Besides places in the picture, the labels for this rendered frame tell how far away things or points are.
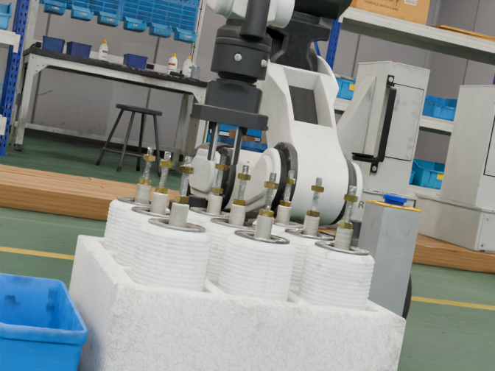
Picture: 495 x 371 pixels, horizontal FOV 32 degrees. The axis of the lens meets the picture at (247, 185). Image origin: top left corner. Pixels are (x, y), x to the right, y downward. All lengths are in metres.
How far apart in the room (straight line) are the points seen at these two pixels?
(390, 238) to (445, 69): 9.27
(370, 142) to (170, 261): 2.62
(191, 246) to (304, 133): 0.63
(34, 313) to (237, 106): 0.44
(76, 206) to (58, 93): 6.47
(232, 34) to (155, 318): 0.49
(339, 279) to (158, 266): 0.25
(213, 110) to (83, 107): 8.25
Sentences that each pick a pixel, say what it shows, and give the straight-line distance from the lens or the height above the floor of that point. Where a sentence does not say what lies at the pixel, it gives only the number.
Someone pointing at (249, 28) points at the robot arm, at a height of 0.54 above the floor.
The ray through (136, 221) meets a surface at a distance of 1.19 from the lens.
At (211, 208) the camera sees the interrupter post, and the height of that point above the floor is 0.26.
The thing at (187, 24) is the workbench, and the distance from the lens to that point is 7.36.
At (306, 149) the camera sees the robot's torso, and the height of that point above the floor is 0.38.
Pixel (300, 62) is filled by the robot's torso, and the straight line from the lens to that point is 1.85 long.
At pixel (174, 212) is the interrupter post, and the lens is 1.11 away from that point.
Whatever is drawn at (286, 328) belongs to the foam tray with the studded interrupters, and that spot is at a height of 0.15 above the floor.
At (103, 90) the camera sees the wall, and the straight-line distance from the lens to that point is 9.61.
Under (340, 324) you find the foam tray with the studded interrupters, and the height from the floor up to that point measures 0.16.
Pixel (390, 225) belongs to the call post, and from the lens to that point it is 1.41.
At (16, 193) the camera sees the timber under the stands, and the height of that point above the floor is 0.05.
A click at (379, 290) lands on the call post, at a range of 1.42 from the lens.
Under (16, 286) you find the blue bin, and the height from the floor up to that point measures 0.10.
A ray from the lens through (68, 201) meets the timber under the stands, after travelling 3.11.
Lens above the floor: 0.38
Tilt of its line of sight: 3 degrees down
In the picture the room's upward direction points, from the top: 10 degrees clockwise
